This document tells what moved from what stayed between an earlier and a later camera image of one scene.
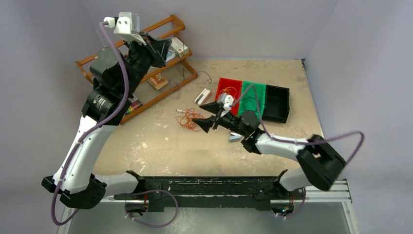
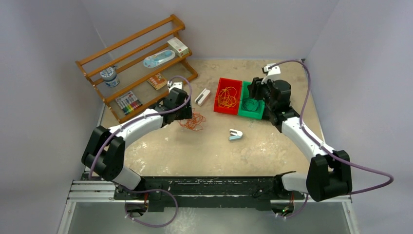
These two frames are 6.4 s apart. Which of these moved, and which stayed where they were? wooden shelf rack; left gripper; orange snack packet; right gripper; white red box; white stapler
Moved: left gripper; right gripper
Stayed: orange snack packet; white red box; white stapler; wooden shelf rack
